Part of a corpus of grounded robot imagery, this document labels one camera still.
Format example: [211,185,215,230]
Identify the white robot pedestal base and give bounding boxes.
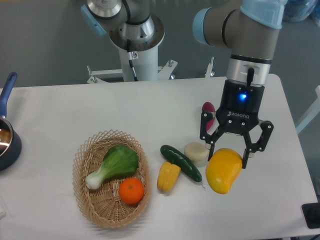
[86,44,216,85]

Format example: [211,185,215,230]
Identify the green bok choy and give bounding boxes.
[85,144,139,190]

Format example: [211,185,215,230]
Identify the orange tangerine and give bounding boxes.
[119,177,145,205]

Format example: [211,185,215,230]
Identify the yellow corn piece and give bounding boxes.
[157,161,181,193]

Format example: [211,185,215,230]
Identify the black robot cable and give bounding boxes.
[121,0,139,82]

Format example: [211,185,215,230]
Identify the white frame at right edge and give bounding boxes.
[295,85,320,135]

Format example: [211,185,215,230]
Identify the blue plastic bag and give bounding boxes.
[282,0,320,23]

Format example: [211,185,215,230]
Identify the black device at table edge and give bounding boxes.
[301,202,320,229]

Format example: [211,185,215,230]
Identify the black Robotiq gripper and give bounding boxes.
[199,79,275,170]

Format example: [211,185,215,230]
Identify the yellow orange mango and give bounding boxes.
[205,148,243,194]

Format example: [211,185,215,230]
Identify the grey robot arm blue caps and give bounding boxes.
[81,0,286,168]

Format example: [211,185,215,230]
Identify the purple sweet potato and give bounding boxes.
[201,101,216,131]

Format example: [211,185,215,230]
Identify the woven wicker basket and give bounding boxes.
[72,130,152,229]

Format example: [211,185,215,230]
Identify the white round radish slice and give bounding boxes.
[184,142,209,167]

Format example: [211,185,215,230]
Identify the dark blue saucepan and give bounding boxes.
[0,72,22,171]

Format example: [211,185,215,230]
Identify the dark green cucumber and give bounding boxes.
[160,144,203,184]

